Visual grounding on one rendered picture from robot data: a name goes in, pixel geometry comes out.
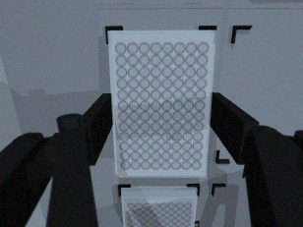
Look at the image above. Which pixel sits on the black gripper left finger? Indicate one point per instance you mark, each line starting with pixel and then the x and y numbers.
pixel 28 163

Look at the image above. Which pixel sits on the grey deck plate with bays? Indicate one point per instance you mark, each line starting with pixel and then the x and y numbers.
pixel 51 51

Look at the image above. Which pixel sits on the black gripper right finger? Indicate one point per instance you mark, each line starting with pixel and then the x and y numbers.
pixel 274 182

